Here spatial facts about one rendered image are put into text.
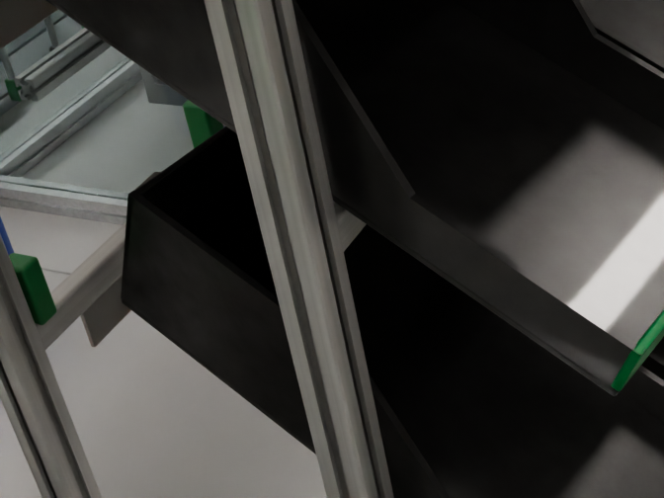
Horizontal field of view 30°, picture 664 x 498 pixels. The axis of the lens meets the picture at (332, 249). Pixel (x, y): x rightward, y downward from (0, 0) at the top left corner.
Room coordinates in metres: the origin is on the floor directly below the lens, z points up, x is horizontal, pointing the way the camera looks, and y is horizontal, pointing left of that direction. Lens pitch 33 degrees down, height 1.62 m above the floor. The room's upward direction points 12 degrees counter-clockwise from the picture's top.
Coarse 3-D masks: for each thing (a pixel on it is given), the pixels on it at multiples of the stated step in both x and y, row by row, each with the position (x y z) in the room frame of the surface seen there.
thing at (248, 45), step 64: (256, 0) 0.35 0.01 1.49; (256, 64) 0.35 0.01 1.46; (256, 128) 0.36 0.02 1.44; (256, 192) 0.36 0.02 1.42; (320, 192) 0.36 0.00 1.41; (0, 256) 0.46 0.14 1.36; (320, 256) 0.35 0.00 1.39; (0, 320) 0.44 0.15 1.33; (320, 320) 0.35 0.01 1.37; (0, 384) 0.45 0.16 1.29; (320, 384) 0.36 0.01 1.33; (64, 448) 0.46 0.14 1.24; (320, 448) 0.36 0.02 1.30
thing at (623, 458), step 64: (192, 192) 0.49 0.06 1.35; (128, 256) 0.47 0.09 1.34; (192, 256) 0.44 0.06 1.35; (256, 256) 0.51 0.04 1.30; (384, 256) 0.51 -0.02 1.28; (192, 320) 0.44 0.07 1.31; (256, 320) 0.42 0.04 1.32; (384, 320) 0.47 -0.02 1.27; (448, 320) 0.48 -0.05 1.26; (256, 384) 0.42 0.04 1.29; (384, 384) 0.44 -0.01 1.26; (448, 384) 0.44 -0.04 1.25; (512, 384) 0.44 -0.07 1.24; (576, 384) 0.44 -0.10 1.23; (640, 384) 0.43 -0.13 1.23; (384, 448) 0.37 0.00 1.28; (448, 448) 0.41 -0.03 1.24; (512, 448) 0.41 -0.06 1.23; (576, 448) 0.41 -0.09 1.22; (640, 448) 0.41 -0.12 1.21
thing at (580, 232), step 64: (64, 0) 0.46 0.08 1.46; (128, 0) 0.43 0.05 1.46; (192, 0) 0.41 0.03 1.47; (320, 0) 0.48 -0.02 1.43; (384, 0) 0.48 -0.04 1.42; (448, 0) 0.49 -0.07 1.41; (512, 0) 0.47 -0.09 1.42; (576, 0) 0.45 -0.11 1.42; (192, 64) 0.41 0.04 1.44; (320, 64) 0.37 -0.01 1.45; (384, 64) 0.44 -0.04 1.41; (448, 64) 0.45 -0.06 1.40; (512, 64) 0.45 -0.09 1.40; (576, 64) 0.45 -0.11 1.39; (640, 64) 0.43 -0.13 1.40; (320, 128) 0.37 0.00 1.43; (384, 128) 0.41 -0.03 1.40; (448, 128) 0.41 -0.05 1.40; (512, 128) 0.41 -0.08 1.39; (576, 128) 0.42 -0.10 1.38; (640, 128) 0.42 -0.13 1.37; (384, 192) 0.36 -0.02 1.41; (448, 192) 0.38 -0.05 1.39; (512, 192) 0.38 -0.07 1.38; (576, 192) 0.38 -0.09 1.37; (640, 192) 0.39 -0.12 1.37; (448, 256) 0.34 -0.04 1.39; (512, 256) 0.35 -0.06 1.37; (576, 256) 0.35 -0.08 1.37; (640, 256) 0.36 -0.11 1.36; (512, 320) 0.33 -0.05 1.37; (576, 320) 0.31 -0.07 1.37; (640, 320) 0.33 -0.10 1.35
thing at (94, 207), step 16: (0, 192) 1.43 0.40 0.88; (16, 192) 1.41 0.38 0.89; (32, 192) 1.40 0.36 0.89; (48, 192) 1.39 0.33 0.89; (64, 192) 1.38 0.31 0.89; (32, 208) 1.40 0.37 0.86; (48, 208) 1.39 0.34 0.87; (64, 208) 1.37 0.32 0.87; (80, 208) 1.36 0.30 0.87; (96, 208) 1.34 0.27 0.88; (112, 208) 1.32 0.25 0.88
